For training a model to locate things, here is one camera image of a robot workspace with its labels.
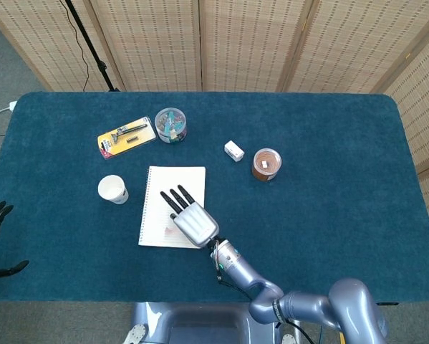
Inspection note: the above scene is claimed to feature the small white staple box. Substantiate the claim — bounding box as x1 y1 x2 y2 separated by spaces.
223 140 246 164

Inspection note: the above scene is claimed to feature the white power plug with cable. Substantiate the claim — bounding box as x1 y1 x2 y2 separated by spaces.
0 101 18 123

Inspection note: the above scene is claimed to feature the dark blue table cloth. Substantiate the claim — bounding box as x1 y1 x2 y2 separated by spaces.
0 91 429 304

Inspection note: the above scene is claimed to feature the clear jar of binder clips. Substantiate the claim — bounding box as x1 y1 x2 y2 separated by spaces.
154 107 188 145

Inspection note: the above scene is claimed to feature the white spiral notebook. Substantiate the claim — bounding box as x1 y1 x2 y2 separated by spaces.
138 166 207 249

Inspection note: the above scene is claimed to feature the clear jar of rubber bands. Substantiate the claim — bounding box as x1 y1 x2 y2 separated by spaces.
251 147 283 182

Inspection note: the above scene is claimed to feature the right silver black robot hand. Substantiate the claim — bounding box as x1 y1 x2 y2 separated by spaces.
159 184 220 249

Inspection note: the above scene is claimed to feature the razor in yellow blister pack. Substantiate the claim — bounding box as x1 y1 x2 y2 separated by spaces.
97 115 157 161

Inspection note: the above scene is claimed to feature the paper cup with blue flowers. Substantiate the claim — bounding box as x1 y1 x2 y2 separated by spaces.
97 174 130 206

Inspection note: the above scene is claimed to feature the black tripod stand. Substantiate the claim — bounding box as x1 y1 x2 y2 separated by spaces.
64 0 122 92

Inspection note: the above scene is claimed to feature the thin black hanging cable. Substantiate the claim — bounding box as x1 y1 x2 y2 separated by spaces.
59 0 90 91

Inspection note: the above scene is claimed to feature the blue-grey robot torso base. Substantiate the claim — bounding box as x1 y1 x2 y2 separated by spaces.
122 302 301 344

